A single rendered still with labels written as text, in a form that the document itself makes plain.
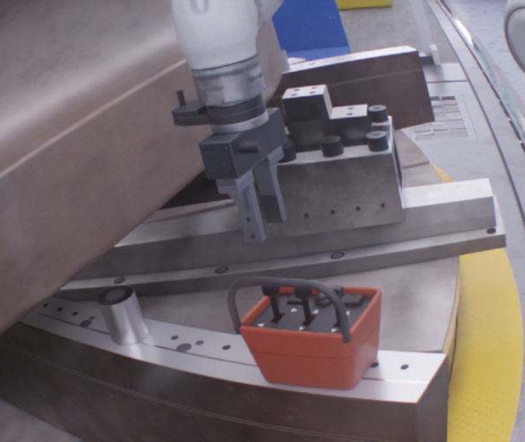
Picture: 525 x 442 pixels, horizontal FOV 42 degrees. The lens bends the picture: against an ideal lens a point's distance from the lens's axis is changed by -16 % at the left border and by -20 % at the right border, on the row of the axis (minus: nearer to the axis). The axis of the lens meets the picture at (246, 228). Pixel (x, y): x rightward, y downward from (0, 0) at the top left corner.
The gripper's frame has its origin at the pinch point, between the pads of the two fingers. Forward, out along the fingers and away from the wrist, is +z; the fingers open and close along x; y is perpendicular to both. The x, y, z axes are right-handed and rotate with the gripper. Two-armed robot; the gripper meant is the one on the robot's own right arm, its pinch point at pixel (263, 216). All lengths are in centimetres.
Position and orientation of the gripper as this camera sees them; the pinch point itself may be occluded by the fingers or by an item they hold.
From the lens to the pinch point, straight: 108.7
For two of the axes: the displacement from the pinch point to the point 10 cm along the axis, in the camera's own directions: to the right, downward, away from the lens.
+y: 8.4, 0.3, -5.5
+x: 5.0, -4.5, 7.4
